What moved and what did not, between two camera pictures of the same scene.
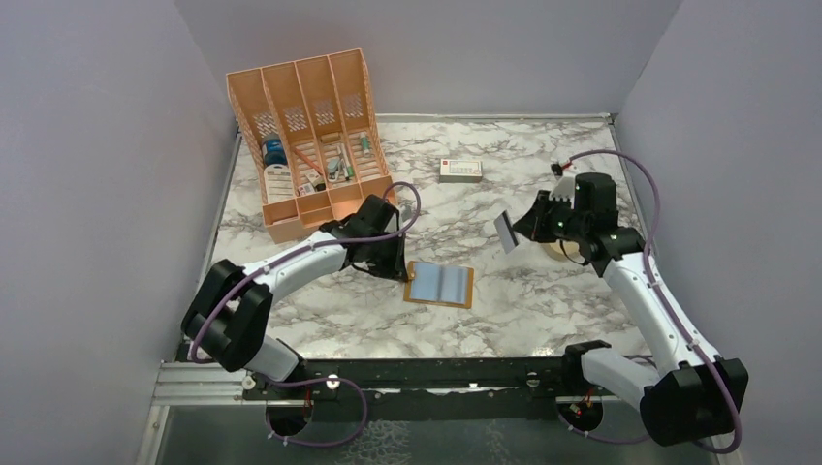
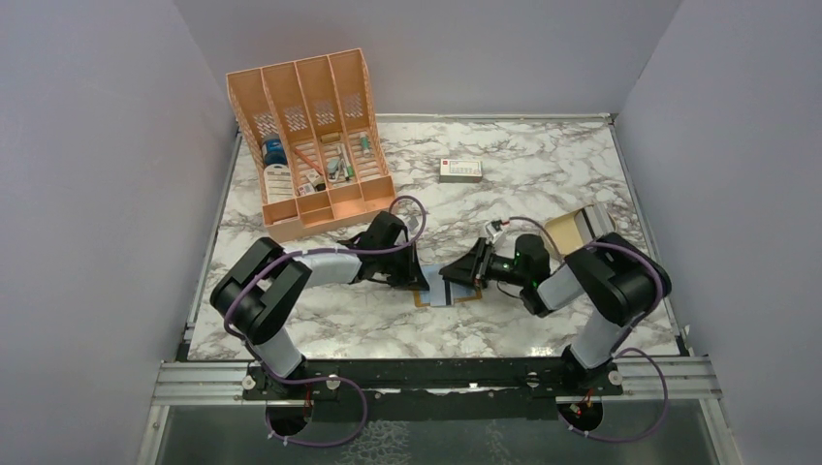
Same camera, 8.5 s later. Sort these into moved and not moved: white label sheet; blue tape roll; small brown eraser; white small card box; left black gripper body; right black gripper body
Moved: right black gripper body; left black gripper body
Not moved: white small card box; small brown eraser; white label sheet; blue tape roll
